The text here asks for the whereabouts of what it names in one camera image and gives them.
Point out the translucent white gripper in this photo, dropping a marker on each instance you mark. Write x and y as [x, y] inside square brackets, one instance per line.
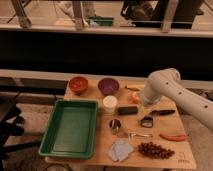
[143, 111]

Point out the black rectangular eraser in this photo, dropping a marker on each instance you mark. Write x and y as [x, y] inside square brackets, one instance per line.
[128, 110]

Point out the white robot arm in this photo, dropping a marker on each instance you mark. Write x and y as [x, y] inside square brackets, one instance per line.
[166, 83]

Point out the green plastic tray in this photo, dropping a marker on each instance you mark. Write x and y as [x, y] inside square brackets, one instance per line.
[71, 129]

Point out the black marker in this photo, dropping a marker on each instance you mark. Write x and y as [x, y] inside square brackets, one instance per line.
[161, 112]

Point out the black tape measure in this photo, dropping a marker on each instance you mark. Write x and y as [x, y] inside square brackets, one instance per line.
[146, 122]

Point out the peach apple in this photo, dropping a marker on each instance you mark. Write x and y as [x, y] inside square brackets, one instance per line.
[135, 97]

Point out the metal spoon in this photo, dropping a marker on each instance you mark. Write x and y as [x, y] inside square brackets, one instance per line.
[139, 135]

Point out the wooden board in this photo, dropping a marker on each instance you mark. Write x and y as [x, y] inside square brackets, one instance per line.
[171, 125]

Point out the metal cup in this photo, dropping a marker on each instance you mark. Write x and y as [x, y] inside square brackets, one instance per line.
[115, 126]

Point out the white cup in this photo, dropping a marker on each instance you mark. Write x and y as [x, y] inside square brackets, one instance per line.
[109, 103]

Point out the dark grape bunch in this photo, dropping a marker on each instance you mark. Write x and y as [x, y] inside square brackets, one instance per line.
[155, 151]

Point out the purple bowl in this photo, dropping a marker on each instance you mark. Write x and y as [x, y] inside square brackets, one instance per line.
[108, 86]

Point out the light blue cloth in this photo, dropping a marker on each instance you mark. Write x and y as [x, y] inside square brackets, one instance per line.
[120, 150]

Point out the red bowl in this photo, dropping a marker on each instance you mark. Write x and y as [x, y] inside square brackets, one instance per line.
[78, 84]

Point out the black office chair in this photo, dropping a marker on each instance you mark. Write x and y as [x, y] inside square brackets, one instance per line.
[10, 125]

